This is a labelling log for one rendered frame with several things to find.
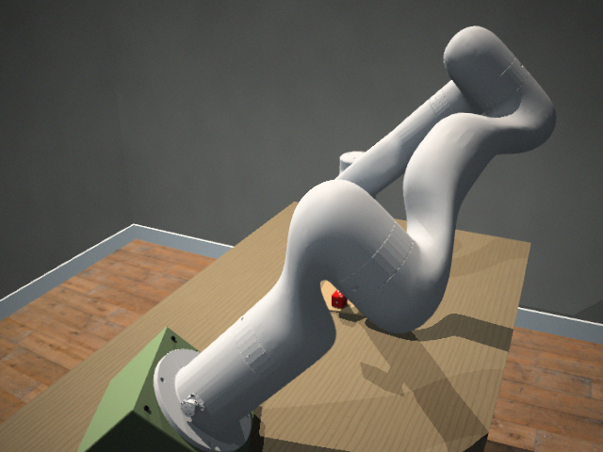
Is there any red die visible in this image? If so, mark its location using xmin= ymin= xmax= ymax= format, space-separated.
xmin=332 ymin=290 xmax=348 ymax=309

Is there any tan flat mat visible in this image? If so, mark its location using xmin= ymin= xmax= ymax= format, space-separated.
xmin=321 ymin=281 xmax=364 ymax=316

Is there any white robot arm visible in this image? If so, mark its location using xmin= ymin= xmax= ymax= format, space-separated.
xmin=154 ymin=26 xmax=556 ymax=452

